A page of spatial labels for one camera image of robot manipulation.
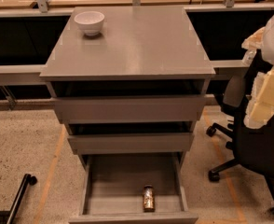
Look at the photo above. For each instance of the clear plastic bottle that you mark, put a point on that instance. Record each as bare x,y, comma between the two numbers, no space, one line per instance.
248,57

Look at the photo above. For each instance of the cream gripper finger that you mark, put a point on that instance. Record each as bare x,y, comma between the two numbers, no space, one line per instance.
254,41
261,106

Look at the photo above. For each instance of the grey open bottom drawer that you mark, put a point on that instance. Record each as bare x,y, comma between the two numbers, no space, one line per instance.
113,190

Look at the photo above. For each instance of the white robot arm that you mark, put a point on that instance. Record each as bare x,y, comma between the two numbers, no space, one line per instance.
267,47

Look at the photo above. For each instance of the grey middle drawer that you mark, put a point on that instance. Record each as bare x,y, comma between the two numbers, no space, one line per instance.
130,143

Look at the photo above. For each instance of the grey drawer cabinet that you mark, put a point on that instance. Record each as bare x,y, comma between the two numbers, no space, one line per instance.
129,99

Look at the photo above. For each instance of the black metal leg with wheel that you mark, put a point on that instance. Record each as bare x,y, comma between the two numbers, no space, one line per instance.
7,217

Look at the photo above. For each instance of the grey top drawer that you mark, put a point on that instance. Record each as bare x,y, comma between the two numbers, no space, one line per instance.
129,109

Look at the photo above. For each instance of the orange soda can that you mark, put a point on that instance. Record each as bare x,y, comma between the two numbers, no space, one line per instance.
148,199

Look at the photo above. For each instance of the black office chair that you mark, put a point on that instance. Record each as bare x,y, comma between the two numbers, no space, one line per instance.
252,149

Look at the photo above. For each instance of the white ceramic bowl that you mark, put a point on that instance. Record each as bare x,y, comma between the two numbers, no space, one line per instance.
90,22

